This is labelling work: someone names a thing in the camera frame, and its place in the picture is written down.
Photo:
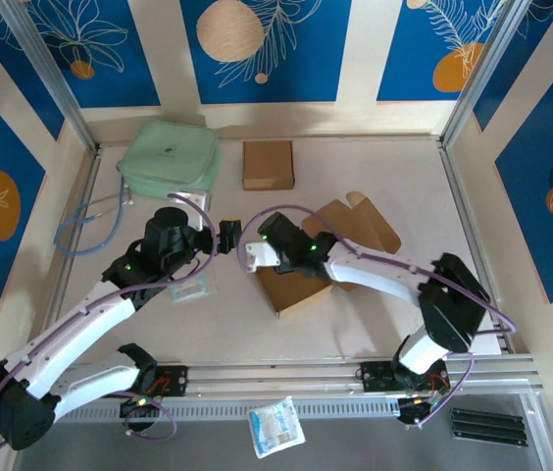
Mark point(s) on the aluminium side rail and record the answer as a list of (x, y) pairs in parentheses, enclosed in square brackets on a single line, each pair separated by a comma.
[(68, 265), (460, 196)]

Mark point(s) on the grey metal shelf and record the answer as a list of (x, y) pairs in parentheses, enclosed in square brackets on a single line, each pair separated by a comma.
[(110, 451)]

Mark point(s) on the aluminium frame post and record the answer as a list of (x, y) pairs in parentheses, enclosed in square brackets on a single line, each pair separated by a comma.
[(56, 83), (482, 73)]

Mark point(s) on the white and blue sachet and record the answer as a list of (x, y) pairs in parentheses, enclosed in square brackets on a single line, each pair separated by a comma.
[(276, 429)]

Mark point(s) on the mint green zip case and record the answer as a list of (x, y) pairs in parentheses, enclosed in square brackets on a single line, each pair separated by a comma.
[(168, 157)]

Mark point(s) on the aluminium frame cross rail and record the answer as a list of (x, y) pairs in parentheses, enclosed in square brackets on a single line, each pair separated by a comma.
[(276, 380)]

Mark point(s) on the black ridged block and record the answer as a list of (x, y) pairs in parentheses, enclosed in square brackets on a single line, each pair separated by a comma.
[(487, 427)]

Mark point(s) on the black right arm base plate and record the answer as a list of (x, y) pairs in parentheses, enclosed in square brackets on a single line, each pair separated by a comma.
[(374, 378)]

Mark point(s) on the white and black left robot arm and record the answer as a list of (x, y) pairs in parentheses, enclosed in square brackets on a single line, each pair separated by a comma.
[(75, 329)]

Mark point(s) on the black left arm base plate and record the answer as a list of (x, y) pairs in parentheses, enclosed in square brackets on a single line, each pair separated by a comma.
[(176, 380)]

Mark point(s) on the brown cardboard box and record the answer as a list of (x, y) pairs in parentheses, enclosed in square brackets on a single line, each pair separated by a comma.
[(266, 164), (365, 225)]

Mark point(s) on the clear plastic packet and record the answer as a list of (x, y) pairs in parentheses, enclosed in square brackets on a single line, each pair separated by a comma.
[(193, 292)]

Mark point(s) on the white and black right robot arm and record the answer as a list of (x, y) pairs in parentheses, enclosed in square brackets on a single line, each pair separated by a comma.
[(379, 275)]

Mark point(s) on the blue stethoscope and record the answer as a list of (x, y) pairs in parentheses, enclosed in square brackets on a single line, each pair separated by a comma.
[(63, 245)]

